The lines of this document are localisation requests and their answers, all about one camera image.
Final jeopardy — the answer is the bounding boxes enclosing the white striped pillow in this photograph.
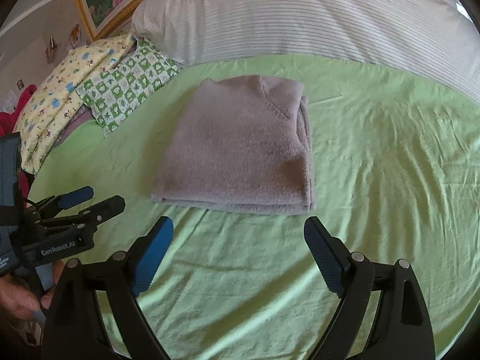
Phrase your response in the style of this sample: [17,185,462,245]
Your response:
[132,0,479,100]

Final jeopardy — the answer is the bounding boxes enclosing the green white patterned pillow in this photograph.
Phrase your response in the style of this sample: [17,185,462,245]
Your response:
[76,37,180,135]

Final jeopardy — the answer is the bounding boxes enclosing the red cloth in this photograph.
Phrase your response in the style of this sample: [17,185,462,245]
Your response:
[0,85,37,137]

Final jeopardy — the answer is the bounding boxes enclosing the left human hand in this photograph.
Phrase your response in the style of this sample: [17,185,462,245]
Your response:
[0,261,65,320]

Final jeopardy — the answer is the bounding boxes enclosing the mauve fleece sweater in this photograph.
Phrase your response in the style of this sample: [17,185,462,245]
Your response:
[151,75,316,215]

